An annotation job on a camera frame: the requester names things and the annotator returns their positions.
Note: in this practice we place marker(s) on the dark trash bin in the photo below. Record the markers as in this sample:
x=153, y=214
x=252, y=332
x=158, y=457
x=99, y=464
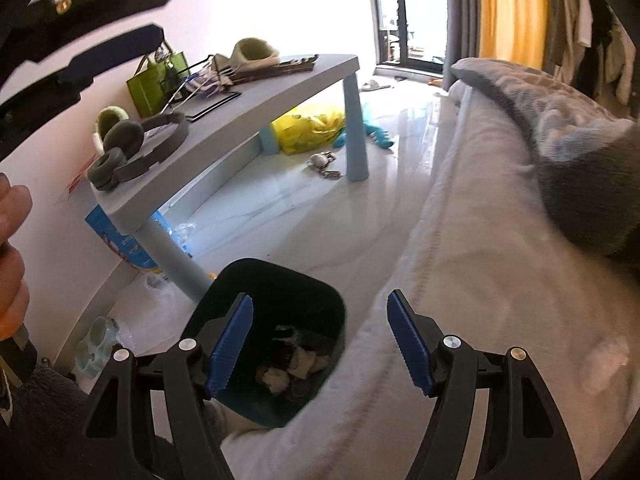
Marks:
x=280, y=290

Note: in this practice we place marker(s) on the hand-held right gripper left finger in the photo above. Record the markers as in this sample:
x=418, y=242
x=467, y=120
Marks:
x=232, y=345

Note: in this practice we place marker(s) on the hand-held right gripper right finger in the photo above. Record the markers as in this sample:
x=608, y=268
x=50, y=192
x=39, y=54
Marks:
x=410, y=345

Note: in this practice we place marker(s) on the large crumpled white tissue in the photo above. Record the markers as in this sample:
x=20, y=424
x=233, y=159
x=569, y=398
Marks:
x=605, y=365

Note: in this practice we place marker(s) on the light grey bed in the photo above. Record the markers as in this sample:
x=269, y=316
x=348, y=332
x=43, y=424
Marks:
x=475, y=285

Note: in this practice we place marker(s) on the blue cardboard box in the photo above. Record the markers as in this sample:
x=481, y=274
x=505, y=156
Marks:
x=120, y=245

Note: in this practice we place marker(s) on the yellow curtain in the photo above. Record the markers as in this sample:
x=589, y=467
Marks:
x=510, y=10

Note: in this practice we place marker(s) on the grey fleece blanket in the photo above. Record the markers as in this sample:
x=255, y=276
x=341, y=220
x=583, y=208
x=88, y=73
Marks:
x=590, y=185

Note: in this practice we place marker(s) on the dark framed window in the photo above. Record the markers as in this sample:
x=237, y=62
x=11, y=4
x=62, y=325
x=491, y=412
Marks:
x=400, y=10

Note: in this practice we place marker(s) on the hanging clothes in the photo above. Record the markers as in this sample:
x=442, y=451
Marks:
x=600, y=35

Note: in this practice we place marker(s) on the teal toy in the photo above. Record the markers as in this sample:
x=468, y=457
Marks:
x=375, y=132

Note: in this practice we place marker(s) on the green tote bag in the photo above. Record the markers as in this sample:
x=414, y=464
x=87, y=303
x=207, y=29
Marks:
x=145, y=90

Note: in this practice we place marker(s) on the yellow plastic bag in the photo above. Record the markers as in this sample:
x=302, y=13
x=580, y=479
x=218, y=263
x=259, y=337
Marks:
x=305, y=127

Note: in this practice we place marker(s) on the light blue low table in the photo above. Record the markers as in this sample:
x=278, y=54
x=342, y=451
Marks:
x=225, y=125

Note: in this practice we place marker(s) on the mint green pet bowl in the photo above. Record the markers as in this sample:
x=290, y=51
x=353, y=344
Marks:
x=97, y=345

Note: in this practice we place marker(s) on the small white tissue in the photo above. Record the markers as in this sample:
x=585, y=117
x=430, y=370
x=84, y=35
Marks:
x=274, y=378

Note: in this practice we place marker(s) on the white floor slipper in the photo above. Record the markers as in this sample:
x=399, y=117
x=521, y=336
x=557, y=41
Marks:
x=375, y=86

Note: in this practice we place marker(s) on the grey curtain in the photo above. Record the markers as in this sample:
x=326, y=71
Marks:
x=462, y=10

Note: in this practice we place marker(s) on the green fuzzy slipper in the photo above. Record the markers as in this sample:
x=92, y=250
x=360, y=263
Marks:
x=107, y=125
x=255, y=52

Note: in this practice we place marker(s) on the grey headphones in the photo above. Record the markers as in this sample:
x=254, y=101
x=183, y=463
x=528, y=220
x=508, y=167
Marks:
x=160, y=140

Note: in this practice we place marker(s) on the person's leg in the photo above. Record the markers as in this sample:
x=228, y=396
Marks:
x=50, y=410

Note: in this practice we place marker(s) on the person's left hand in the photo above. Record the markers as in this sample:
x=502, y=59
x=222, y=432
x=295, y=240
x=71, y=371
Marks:
x=12, y=270

